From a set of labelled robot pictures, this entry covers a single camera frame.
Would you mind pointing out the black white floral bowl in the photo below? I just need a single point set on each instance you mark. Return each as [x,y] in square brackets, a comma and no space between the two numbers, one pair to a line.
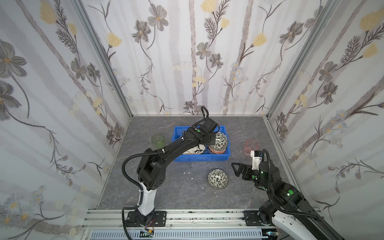
[218,179]
[221,142]

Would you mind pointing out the blue plastic bin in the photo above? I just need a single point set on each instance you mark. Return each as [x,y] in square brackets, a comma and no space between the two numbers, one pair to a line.
[205,155]

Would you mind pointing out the black mounting plate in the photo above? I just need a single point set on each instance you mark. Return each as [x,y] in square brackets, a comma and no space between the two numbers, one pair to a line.
[157,218]
[256,218]

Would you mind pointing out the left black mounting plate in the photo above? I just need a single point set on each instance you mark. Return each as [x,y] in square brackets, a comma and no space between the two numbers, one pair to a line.
[157,218]

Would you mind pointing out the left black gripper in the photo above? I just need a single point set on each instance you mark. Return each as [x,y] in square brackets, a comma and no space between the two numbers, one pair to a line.
[208,139]

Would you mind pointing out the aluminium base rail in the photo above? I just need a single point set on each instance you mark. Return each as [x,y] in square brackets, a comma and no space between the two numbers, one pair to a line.
[108,225]

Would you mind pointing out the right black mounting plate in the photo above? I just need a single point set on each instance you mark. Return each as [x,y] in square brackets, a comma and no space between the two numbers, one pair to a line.
[256,218]

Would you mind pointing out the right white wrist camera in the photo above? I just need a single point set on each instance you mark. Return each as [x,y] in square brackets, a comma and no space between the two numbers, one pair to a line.
[257,158]

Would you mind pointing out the red patterned bottom bowl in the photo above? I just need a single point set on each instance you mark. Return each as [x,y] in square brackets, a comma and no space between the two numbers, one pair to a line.
[216,152]

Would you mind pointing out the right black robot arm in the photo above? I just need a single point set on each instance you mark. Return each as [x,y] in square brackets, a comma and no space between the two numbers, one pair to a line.
[283,198]

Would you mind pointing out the pink glass cup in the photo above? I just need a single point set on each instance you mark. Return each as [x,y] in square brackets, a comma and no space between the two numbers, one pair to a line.
[251,145]

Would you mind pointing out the white slotted cable duct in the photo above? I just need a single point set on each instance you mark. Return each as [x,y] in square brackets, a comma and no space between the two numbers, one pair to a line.
[207,234]

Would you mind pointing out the green glass cup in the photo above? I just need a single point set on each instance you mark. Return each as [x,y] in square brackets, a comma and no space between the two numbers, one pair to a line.
[158,141]

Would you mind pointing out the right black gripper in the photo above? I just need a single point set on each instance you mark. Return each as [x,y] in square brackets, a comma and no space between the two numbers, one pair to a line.
[245,172]

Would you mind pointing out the cream plum blossom plate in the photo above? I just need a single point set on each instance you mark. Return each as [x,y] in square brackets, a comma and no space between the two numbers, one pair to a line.
[196,150]

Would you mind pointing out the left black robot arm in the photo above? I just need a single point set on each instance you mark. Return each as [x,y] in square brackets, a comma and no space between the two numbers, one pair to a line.
[152,167]

